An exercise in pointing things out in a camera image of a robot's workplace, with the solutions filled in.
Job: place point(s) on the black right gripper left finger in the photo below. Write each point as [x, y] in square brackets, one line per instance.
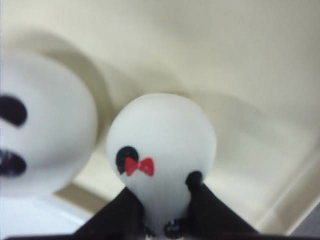
[122, 217]

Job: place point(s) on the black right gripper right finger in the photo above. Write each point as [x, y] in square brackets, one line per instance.
[208, 216]

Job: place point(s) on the panda bun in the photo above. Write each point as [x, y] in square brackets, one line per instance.
[48, 125]
[154, 144]

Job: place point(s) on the cream plastic tray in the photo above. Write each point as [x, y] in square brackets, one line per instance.
[252, 65]

